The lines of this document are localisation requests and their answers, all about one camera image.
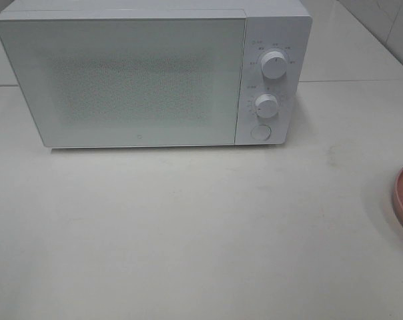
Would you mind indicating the upper white power knob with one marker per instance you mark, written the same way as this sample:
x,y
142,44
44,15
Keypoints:
x,y
274,63

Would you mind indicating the round white door button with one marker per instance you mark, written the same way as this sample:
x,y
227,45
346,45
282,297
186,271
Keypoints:
x,y
261,132

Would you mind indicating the white timer knob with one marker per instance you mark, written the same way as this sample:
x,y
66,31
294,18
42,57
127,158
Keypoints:
x,y
266,106

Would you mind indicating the white microwave oven body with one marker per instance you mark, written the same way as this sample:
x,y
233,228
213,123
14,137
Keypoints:
x,y
268,24

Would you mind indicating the white microwave door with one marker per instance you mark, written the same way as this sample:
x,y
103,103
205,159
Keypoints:
x,y
124,83

